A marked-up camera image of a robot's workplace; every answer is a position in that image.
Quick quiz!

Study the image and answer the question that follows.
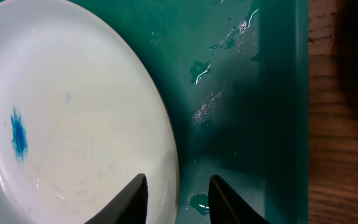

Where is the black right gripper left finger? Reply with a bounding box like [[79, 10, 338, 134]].
[[85, 173, 149, 224]]

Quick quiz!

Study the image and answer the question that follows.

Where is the blue plastic tray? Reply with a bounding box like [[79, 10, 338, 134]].
[[69, 0, 308, 223]]

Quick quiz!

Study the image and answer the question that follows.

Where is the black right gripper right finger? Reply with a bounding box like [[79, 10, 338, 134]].
[[208, 175, 269, 224]]

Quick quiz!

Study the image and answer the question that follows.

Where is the light blue plate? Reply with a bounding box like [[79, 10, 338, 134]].
[[0, 1, 179, 223]]

